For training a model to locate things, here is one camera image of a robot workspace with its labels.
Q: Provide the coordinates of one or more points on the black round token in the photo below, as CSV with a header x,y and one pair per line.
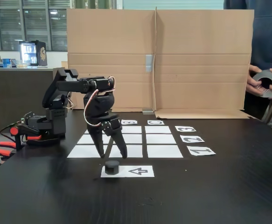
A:
x,y
112,168

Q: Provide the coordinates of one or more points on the grey tape roll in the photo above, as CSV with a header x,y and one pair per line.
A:
x,y
265,75

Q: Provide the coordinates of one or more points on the person's right hand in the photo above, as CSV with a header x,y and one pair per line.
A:
x,y
251,84

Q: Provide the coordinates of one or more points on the paper label letter B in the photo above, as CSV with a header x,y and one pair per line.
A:
x,y
130,122

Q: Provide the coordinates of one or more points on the grey tape strip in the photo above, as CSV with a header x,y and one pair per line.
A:
x,y
148,112
149,63

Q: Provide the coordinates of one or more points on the paper label letter C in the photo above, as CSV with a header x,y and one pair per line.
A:
x,y
155,122

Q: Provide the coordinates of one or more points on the white arrow paper sheet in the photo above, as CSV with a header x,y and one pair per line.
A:
x,y
138,171

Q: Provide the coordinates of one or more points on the paper label number 3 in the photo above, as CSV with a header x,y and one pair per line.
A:
x,y
185,129

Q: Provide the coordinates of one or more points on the green controller board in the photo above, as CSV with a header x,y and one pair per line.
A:
x,y
28,116

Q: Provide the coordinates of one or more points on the paper label number 2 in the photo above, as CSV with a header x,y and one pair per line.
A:
x,y
192,139

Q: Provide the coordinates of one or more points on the black mini fridge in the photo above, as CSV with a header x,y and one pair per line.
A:
x,y
41,53

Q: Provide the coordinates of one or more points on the black orange bar clamp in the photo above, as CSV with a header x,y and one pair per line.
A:
x,y
2,152
14,131

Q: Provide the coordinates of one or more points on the paper label number 1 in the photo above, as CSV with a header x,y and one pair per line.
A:
x,y
201,151

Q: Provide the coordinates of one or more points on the dark counter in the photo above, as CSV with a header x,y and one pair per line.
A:
x,y
9,93

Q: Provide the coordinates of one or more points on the brown cardboard screen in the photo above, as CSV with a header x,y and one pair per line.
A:
x,y
196,70

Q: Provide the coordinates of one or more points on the blue box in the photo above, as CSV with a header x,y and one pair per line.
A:
x,y
7,63

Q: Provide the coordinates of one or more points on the person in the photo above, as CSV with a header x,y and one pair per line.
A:
x,y
266,35

